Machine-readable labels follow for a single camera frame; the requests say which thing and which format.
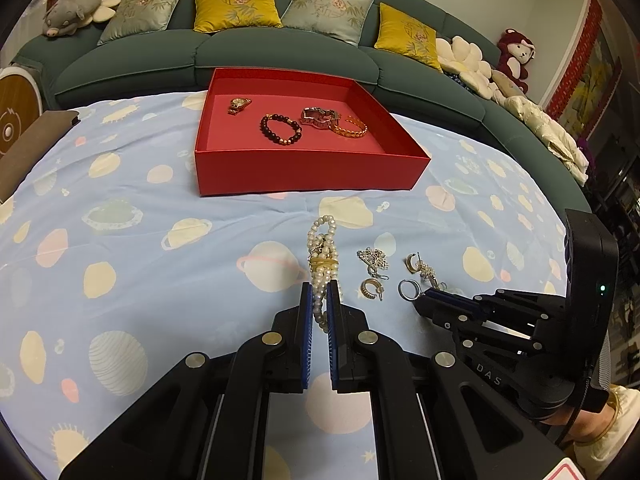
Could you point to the dark green sofa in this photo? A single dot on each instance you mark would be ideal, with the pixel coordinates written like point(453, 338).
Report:
point(280, 55)

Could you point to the red monkey plush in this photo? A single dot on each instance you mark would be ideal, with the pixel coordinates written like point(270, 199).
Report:
point(515, 57)

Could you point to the silver wristwatch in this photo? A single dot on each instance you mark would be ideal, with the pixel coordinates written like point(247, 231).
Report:
point(315, 119)

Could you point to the cream quilted cushions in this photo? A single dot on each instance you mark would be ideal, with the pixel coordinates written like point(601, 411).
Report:
point(545, 132)

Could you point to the grey embroidered cushion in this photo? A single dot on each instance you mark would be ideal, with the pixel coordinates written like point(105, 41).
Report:
point(327, 7)
point(142, 10)

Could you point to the beige small cushion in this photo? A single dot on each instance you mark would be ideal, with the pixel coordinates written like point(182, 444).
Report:
point(507, 84)

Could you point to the red cardboard box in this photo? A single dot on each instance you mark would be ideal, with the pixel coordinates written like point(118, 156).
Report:
point(300, 175)

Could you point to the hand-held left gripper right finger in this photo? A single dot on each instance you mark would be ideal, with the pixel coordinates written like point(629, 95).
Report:
point(334, 345)

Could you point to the red framed wall hanging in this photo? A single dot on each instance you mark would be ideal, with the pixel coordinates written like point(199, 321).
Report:
point(590, 75)

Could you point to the yellow embroidered cushion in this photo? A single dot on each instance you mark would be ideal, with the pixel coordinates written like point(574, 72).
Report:
point(407, 35)
point(235, 5)

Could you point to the gold bangle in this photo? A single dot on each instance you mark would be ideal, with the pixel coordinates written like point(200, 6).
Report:
point(616, 410)

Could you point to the person's right forearm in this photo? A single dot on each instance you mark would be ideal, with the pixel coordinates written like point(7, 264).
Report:
point(615, 457)

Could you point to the brown notebook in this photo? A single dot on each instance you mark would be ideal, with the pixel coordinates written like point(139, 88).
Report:
point(35, 150)

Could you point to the gold wristwatch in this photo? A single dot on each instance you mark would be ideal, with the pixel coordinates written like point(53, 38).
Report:
point(240, 104)

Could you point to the grey plush pig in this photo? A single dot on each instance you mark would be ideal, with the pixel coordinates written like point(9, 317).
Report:
point(72, 7)

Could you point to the white device with wooden disc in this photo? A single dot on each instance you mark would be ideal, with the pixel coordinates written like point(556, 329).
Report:
point(15, 110)

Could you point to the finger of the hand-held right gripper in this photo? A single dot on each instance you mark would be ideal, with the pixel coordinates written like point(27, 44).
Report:
point(450, 317)
point(450, 300)

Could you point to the white flower cushion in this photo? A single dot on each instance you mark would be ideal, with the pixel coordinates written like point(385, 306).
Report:
point(465, 62)

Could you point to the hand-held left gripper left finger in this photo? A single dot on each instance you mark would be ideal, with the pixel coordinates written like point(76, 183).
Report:
point(306, 340)

